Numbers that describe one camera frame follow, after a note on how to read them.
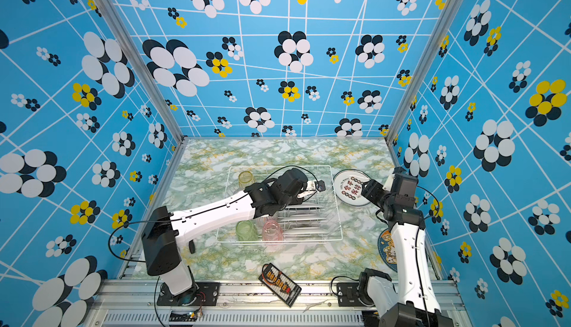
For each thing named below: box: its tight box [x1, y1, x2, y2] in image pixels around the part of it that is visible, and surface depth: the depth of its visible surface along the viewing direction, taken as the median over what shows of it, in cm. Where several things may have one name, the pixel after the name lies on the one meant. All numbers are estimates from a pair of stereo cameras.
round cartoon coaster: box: [377, 228, 398, 273], surface depth 84 cm
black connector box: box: [257, 262, 302, 308], surface depth 76 cm
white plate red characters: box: [333, 168, 372, 206], surface depth 104 cm
